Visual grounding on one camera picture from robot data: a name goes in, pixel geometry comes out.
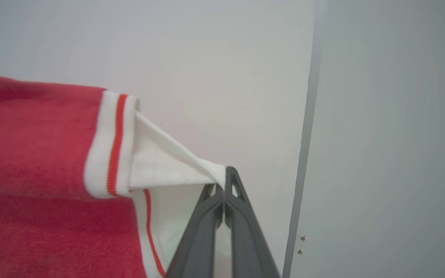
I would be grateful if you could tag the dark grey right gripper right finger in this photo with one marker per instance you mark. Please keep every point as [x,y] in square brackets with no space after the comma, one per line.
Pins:
[247,239]

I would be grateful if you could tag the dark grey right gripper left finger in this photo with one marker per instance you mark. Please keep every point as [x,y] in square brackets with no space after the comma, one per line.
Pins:
[197,243]

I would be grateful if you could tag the red and white jersey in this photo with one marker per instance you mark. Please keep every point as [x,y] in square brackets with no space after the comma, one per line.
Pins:
[33,173]

